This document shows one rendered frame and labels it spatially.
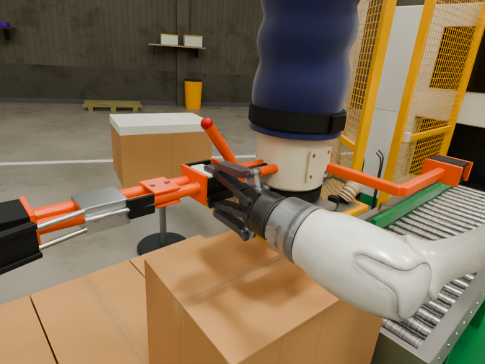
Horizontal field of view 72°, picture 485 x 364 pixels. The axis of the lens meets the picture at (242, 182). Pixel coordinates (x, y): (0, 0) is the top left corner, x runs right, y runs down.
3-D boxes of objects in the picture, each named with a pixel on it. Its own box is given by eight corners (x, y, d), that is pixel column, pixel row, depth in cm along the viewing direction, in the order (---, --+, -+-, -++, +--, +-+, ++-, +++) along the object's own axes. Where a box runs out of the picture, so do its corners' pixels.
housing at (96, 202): (115, 209, 59) (112, 185, 57) (131, 224, 54) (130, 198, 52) (72, 219, 54) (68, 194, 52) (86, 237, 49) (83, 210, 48)
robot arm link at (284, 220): (286, 274, 47) (257, 255, 51) (324, 253, 53) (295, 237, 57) (294, 217, 43) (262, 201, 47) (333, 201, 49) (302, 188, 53)
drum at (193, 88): (200, 106, 927) (201, 79, 900) (203, 109, 886) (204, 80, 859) (182, 106, 912) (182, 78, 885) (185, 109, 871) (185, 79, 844)
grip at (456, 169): (431, 170, 90) (437, 153, 89) (467, 180, 84) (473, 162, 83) (419, 176, 85) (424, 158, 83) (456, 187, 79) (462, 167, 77)
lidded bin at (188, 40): (200, 47, 873) (200, 36, 864) (203, 47, 839) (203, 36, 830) (182, 45, 859) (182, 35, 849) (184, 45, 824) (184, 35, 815)
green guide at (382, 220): (449, 177, 300) (452, 167, 297) (462, 180, 293) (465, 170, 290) (356, 226, 198) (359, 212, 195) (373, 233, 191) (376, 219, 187)
